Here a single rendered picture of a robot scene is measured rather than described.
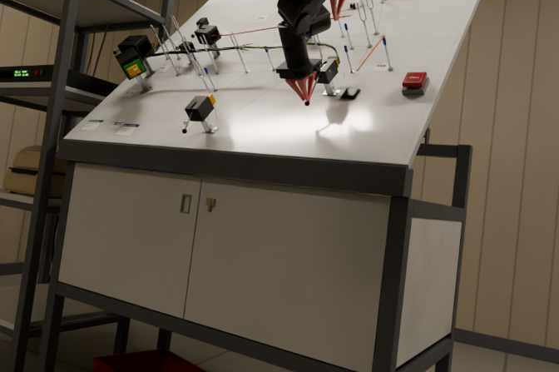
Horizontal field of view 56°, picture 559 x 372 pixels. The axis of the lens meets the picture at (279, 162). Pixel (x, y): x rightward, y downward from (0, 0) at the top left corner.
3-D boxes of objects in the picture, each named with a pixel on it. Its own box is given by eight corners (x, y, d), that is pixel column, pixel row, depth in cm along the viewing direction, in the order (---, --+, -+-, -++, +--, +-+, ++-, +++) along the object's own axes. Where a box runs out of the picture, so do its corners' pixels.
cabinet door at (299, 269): (369, 377, 115) (389, 196, 117) (181, 319, 143) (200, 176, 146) (373, 374, 117) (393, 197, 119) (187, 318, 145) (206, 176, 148)
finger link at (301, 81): (299, 92, 139) (292, 60, 134) (322, 94, 135) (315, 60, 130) (285, 105, 135) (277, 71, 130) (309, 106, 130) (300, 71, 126)
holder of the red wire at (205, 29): (204, 49, 193) (192, 23, 187) (228, 52, 185) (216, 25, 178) (195, 57, 191) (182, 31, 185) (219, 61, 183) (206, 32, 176)
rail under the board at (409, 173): (403, 196, 112) (406, 166, 112) (56, 159, 174) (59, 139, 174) (411, 198, 117) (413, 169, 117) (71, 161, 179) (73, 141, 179)
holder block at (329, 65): (315, 83, 141) (311, 71, 139) (325, 71, 144) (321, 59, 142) (328, 84, 138) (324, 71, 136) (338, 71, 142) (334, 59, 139)
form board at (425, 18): (65, 142, 176) (62, 138, 175) (218, -4, 238) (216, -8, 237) (409, 171, 114) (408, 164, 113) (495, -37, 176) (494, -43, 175)
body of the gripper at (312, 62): (289, 64, 135) (284, 37, 132) (324, 66, 129) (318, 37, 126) (275, 75, 131) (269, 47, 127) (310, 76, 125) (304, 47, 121)
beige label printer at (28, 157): (38, 197, 182) (47, 141, 183) (0, 191, 192) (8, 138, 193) (105, 201, 209) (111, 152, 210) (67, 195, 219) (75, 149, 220)
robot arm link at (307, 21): (279, -8, 118) (299, 18, 115) (320, -23, 122) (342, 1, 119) (273, 29, 129) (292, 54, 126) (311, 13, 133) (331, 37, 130)
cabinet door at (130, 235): (182, 319, 144) (200, 176, 146) (56, 280, 173) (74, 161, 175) (186, 318, 146) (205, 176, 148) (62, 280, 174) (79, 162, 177)
